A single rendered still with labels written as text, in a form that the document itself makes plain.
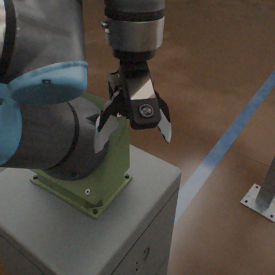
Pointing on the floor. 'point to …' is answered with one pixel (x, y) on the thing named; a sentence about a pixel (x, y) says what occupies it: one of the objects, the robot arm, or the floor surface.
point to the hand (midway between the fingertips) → (134, 150)
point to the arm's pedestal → (91, 225)
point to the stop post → (263, 195)
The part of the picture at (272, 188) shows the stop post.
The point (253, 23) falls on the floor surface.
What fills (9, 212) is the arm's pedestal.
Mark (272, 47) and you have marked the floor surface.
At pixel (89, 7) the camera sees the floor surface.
